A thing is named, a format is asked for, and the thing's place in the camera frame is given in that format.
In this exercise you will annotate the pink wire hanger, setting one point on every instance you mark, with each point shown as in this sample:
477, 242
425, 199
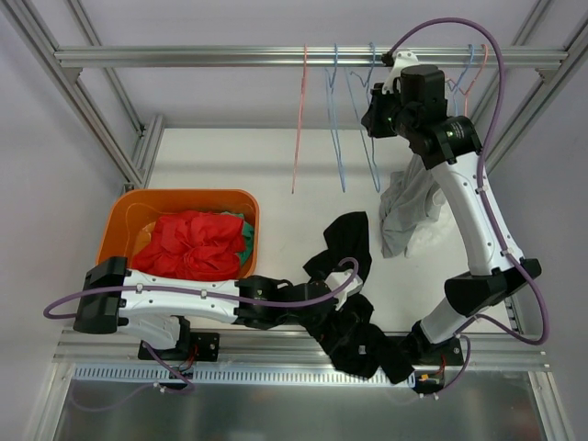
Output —
303, 87

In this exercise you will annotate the red tank top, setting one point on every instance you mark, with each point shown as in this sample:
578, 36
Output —
191, 245

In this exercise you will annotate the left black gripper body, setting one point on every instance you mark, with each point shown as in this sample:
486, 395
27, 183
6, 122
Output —
319, 290

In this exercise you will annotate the white cloth on table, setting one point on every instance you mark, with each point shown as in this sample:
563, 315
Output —
430, 233

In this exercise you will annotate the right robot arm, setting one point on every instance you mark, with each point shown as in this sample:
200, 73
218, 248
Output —
412, 104

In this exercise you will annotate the orange plastic basket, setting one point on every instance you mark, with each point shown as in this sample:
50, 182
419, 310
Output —
132, 218

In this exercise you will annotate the white slotted cable duct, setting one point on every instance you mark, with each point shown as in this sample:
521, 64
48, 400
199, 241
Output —
234, 374

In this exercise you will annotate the blue wire hanger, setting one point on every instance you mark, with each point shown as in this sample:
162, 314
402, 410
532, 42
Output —
330, 80

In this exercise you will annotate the green tank top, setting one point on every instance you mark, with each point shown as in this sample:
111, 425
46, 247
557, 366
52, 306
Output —
243, 247

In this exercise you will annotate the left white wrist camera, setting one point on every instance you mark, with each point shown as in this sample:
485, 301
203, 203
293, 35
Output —
343, 285

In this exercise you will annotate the aluminium hanging rail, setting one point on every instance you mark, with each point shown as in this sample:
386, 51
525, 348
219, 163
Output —
291, 56

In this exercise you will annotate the grey tank top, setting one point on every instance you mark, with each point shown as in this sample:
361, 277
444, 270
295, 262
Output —
412, 197

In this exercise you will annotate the aluminium front rail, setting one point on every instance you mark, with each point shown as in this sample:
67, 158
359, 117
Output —
290, 349

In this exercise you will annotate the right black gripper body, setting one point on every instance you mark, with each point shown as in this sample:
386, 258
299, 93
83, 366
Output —
374, 112

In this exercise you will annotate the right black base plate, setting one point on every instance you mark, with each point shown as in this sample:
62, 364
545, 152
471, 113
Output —
452, 351

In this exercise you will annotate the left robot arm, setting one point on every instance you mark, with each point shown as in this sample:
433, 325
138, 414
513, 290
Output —
157, 310

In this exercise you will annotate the pink hanger far right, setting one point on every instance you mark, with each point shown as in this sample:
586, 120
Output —
463, 101

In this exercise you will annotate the black tank top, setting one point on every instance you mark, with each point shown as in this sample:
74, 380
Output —
354, 345

